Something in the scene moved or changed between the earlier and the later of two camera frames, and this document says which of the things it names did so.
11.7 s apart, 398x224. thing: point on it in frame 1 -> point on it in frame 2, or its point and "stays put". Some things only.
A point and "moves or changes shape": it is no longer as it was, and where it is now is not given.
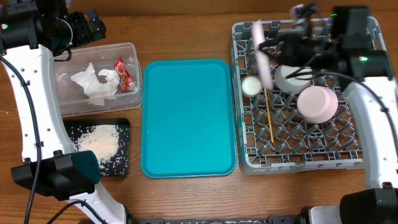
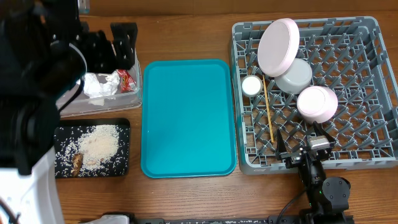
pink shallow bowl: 317,104 stays put
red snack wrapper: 127,83 stays put
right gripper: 287,51 -> 292,160
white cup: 251,86 stays put
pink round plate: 259,36 moves or changes shape
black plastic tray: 109,138 stays put
